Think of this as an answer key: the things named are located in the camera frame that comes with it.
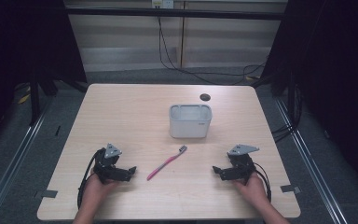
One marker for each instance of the dark round table grommet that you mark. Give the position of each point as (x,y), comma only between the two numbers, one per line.
(205,97)

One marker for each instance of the white wall outlet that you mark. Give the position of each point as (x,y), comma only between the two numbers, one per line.
(162,3)

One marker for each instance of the black horizontal bar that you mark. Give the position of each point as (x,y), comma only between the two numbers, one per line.
(174,13)

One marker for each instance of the black curtain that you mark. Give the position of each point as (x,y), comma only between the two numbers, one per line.
(332,77)
(21,49)

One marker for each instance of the person's left hand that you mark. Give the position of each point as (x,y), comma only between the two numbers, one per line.
(97,189)

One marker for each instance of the grey tape strip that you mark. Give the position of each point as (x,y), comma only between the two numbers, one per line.
(47,194)
(290,188)

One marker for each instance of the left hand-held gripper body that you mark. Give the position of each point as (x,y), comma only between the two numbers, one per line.
(106,161)

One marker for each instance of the metal floor rail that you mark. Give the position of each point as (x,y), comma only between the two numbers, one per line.
(310,168)
(12,161)

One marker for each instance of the person's right hand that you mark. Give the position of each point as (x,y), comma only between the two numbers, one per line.
(251,188)

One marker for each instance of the white plastic container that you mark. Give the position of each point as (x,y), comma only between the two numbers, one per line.
(190,124)

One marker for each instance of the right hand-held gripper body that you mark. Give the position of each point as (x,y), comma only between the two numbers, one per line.
(241,163)

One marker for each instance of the pink toothbrush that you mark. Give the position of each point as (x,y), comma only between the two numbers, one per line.
(164,163)

